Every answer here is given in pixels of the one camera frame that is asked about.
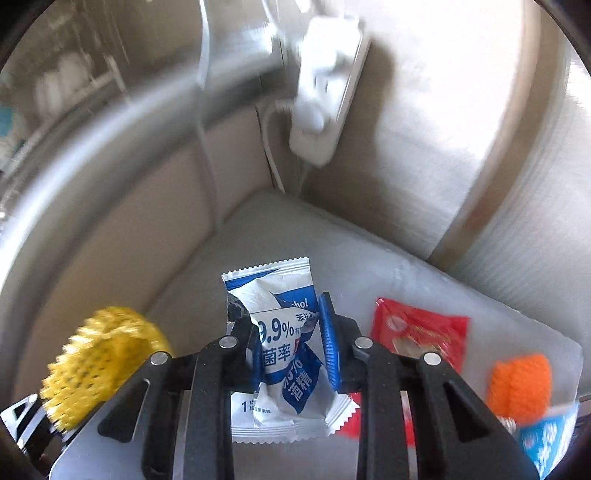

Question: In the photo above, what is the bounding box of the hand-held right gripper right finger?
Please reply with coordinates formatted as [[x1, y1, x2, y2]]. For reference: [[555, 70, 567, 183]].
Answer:
[[318, 292, 541, 480]]

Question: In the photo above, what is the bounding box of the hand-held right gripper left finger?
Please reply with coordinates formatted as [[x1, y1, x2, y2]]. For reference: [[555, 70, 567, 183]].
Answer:
[[97, 318, 262, 480]]

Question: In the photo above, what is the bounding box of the blue white wipe packet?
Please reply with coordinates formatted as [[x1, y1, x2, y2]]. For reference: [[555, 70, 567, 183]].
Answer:
[[222, 257, 360, 445]]

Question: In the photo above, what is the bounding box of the blue white milk carton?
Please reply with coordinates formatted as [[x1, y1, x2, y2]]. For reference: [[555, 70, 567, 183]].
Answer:
[[512, 401, 581, 480]]

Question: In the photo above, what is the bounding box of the red snack packet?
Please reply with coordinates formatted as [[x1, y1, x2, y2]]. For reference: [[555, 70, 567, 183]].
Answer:
[[339, 298, 471, 439]]

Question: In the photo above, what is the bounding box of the grey dimpled pad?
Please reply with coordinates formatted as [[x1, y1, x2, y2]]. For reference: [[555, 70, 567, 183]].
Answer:
[[148, 189, 583, 416]]

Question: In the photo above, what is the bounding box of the orange foam fruit net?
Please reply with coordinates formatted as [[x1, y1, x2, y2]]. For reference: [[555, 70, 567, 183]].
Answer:
[[486, 353, 552, 423]]

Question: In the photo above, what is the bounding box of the white power strip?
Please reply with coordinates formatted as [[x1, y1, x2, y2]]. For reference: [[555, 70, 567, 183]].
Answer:
[[288, 16, 372, 166]]

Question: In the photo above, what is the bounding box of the metal dish rack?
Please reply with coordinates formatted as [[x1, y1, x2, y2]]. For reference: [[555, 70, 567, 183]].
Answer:
[[9, 46, 125, 139]]

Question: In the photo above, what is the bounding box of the white power cable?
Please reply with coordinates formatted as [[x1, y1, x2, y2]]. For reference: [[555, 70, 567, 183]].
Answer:
[[261, 99, 301, 192]]

